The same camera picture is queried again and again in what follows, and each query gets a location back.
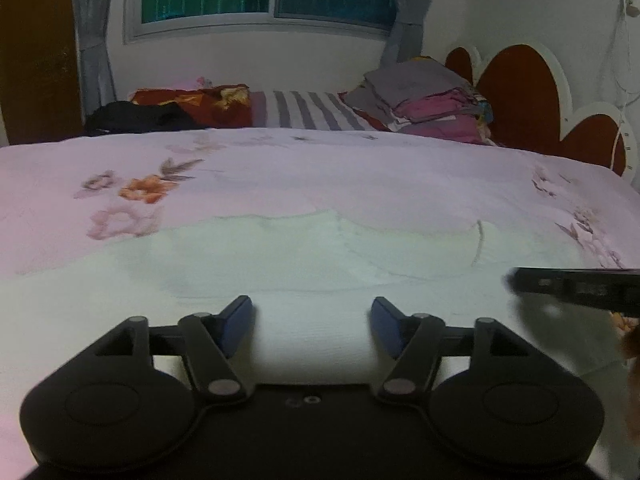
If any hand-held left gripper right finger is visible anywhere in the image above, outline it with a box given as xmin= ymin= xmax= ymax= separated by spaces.
xmin=370 ymin=296 xmax=533 ymax=406

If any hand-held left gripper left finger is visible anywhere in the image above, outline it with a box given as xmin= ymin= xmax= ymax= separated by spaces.
xmin=95 ymin=296 xmax=256 ymax=406

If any white cable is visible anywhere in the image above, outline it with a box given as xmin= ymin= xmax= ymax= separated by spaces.
xmin=607 ymin=0 xmax=637 ymax=167

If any brown wooden wardrobe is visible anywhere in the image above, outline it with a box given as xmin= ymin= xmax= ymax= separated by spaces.
xmin=0 ymin=0 xmax=84 ymax=149

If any white small cloth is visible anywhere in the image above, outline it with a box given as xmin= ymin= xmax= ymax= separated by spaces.
xmin=20 ymin=214 xmax=626 ymax=387

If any stack of folded clothes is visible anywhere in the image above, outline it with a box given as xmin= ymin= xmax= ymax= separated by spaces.
xmin=345 ymin=57 xmax=497 ymax=147

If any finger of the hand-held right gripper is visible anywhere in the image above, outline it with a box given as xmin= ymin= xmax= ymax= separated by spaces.
xmin=505 ymin=266 xmax=640 ymax=319

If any red floral cloth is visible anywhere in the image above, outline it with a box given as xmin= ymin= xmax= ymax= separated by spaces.
xmin=131 ymin=84 xmax=253 ymax=129

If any pink floral bedsheet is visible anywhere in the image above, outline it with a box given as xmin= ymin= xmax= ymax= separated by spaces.
xmin=0 ymin=127 xmax=640 ymax=480

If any red and white headboard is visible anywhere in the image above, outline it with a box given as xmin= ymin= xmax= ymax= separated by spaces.
xmin=445 ymin=42 xmax=640 ymax=186

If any grey striped cloth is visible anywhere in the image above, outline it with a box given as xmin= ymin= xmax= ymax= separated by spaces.
xmin=250 ymin=90 xmax=382 ymax=132

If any grey curtain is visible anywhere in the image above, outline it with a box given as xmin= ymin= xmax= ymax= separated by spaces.
xmin=70 ymin=0 xmax=119 ymax=111
xmin=382 ymin=0 xmax=446 ymax=68

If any black cloth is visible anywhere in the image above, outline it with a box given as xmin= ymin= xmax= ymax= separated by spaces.
xmin=85 ymin=101 xmax=212 ymax=136

